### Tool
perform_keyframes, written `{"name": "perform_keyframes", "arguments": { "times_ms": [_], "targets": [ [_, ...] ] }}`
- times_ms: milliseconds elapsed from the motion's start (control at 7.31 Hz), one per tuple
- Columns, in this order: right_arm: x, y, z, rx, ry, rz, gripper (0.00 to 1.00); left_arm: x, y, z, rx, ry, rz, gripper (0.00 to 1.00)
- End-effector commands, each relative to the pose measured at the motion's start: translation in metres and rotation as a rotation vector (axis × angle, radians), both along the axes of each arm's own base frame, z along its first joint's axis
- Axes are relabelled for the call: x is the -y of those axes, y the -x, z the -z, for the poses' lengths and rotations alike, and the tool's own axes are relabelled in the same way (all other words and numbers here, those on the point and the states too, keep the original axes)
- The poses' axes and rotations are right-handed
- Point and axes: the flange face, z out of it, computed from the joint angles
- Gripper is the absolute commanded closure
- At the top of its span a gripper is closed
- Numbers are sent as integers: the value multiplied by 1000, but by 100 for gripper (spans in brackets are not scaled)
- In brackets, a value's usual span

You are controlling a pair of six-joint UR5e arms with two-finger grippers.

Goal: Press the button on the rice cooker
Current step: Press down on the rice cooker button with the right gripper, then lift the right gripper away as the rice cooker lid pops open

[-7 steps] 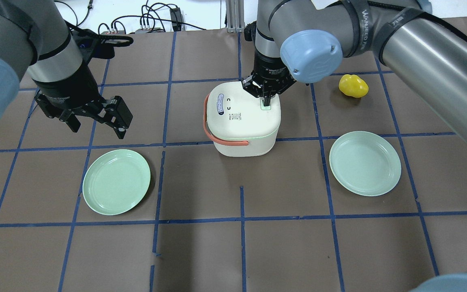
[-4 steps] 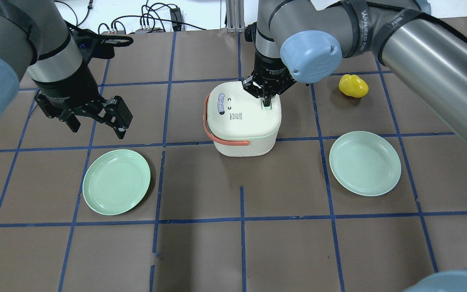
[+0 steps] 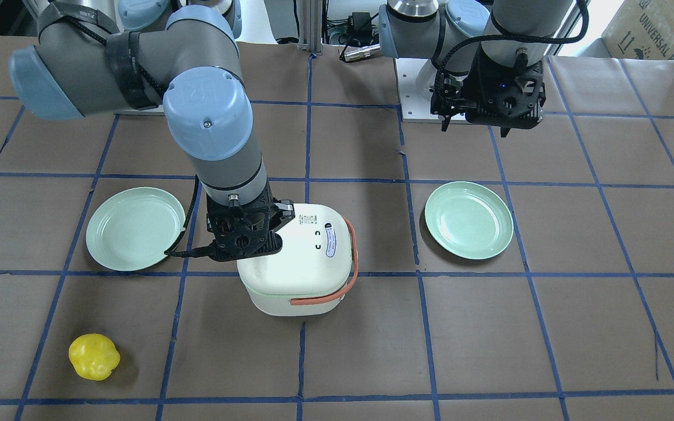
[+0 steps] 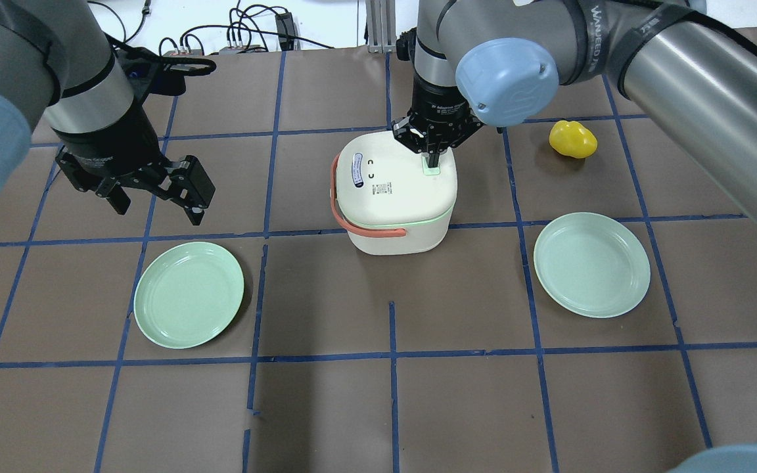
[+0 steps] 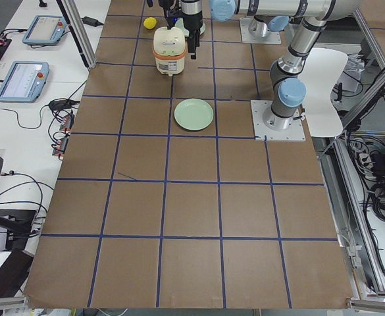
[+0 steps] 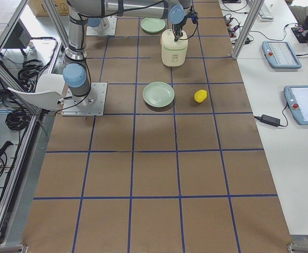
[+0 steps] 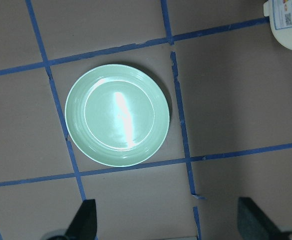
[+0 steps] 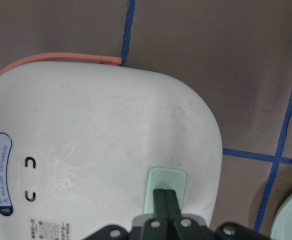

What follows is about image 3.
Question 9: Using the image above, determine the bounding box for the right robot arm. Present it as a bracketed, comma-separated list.
[8, 1, 295, 262]

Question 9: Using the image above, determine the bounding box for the yellow toy bell pepper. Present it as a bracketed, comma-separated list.
[68, 333, 121, 381]

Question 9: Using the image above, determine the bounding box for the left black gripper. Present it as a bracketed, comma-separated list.
[431, 50, 546, 139]

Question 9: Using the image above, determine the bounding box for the green plate near right arm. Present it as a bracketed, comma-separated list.
[85, 187, 185, 271]

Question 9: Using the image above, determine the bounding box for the aluminium frame post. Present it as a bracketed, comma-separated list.
[296, 1, 326, 56]

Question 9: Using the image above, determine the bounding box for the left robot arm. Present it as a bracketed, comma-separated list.
[376, 1, 590, 137]

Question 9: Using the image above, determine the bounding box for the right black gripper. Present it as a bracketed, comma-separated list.
[205, 184, 296, 262]

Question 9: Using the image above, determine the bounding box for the black cables bundle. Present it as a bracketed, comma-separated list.
[276, 0, 387, 62]

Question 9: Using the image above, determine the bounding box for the white rice cooker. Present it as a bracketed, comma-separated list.
[236, 203, 359, 316]

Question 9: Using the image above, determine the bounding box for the cardboard box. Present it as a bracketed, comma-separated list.
[601, 1, 674, 60]

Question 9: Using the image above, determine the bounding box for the green plate near left arm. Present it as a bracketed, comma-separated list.
[424, 181, 514, 260]

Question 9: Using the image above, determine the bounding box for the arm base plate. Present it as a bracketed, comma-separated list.
[395, 58, 441, 123]

